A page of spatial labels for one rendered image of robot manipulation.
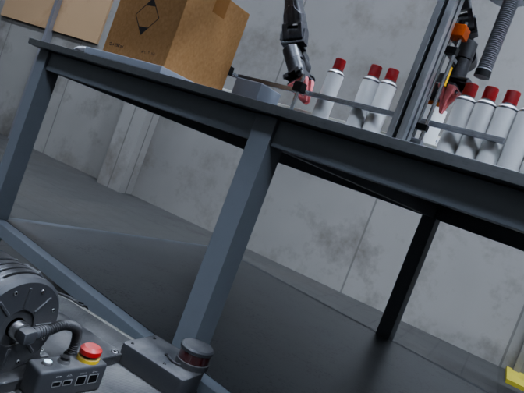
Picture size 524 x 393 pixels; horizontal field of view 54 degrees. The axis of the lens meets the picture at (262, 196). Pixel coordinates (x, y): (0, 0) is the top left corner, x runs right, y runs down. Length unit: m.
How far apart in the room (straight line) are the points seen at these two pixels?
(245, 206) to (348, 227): 3.03
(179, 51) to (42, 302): 0.83
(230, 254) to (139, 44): 0.71
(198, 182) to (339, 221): 1.38
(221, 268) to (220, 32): 0.74
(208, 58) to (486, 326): 2.97
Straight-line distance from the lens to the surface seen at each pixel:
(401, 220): 4.03
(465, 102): 1.41
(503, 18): 1.37
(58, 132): 6.00
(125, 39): 1.63
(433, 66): 1.32
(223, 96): 1.19
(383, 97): 1.50
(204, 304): 1.17
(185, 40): 1.50
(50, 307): 0.92
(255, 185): 1.12
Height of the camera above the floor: 0.70
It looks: 3 degrees down
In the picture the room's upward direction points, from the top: 21 degrees clockwise
